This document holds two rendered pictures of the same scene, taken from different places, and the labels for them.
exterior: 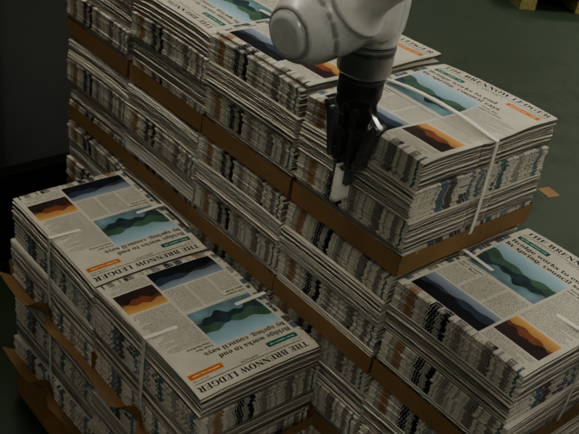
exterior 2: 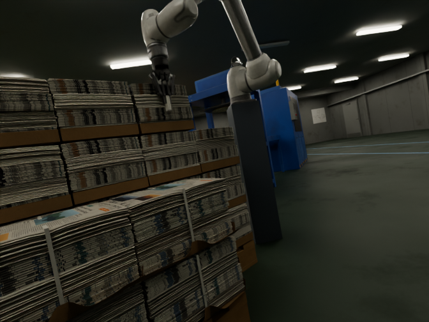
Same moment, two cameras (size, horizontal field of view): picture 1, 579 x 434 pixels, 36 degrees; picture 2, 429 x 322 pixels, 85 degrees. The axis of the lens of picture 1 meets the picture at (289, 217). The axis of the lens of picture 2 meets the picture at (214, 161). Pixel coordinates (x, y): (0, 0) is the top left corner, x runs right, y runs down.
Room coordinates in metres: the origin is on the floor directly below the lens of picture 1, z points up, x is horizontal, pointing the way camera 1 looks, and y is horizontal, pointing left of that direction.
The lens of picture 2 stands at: (1.09, 0.99, 0.71)
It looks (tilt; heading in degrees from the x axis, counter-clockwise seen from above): 2 degrees down; 275
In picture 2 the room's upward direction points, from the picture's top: 10 degrees counter-clockwise
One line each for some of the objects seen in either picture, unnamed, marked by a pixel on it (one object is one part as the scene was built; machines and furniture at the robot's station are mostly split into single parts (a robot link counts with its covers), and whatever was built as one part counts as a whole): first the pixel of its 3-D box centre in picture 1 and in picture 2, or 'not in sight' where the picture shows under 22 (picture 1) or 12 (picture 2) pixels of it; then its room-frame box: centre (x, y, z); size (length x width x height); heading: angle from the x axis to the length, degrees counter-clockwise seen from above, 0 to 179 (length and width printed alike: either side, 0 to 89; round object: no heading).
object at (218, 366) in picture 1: (147, 370); (129, 289); (1.52, 0.26, 0.30); 0.76 x 0.30 x 0.60; 45
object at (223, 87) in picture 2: not in sight; (221, 94); (1.12, -2.52, 1.50); 0.94 x 0.68 x 0.10; 157
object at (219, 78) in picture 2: not in sight; (220, 84); (1.12, -2.52, 1.65); 0.60 x 0.45 x 0.20; 157
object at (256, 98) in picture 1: (318, 98); (88, 119); (1.71, -0.02, 0.95); 0.38 x 0.29 x 0.23; 135
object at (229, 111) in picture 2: not in sight; (253, 171); (0.98, -0.76, 0.50); 0.20 x 0.20 x 1.00; 11
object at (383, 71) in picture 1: (365, 57); (158, 53); (1.36, -0.08, 1.19); 0.09 x 0.09 x 0.06
